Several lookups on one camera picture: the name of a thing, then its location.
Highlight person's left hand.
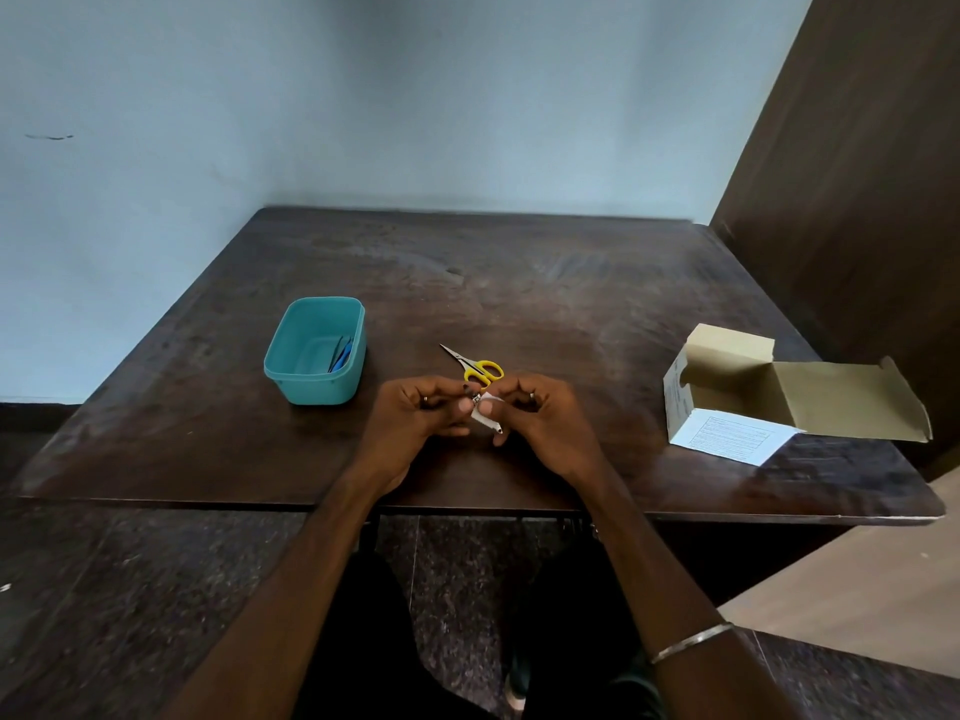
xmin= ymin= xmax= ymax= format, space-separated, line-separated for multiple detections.
xmin=347 ymin=374 xmax=481 ymax=505

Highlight person's left forearm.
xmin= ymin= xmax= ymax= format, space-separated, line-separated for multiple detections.
xmin=161 ymin=475 xmax=388 ymax=720

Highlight beige board surface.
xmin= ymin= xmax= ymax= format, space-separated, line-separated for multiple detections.
xmin=718 ymin=468 xmax=960 ymax=680

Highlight silver bracelet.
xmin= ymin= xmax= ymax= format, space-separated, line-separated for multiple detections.
xmin=648 ymin=622 xmax=736 ymax=666

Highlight white cardboard box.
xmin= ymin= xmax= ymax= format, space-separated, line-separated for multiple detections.
xmin=662 ymin=323 xmax=934 ymax=467

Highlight yellow handled scissors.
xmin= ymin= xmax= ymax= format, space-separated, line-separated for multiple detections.
xmin=439 ymin=342 xmax=505 ymax=389

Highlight person's right forearm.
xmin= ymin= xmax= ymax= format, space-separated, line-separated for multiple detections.
xmin=583 ymin=471 xmax=796 ymax=720

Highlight brown wooden cabinet panel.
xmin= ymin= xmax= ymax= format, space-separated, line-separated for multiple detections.
xmin=710 ymin=0 xmax=960 ymax=473

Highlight person's right hand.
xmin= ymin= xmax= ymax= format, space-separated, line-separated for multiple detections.
xmin=491 ymin=372 xmax=614 ymax=497

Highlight black metal table frame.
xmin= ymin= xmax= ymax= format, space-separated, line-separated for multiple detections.
xmin=358 ymin=513 xmax=598 ymax=554

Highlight person's right foot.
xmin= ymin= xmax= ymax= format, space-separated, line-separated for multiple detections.
xmin=506 ymin=655 xmax=531 ymax=715

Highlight teal plastic container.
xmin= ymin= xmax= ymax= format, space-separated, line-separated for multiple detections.
xmin=263 ymin=296 xmax=367 ymax=407

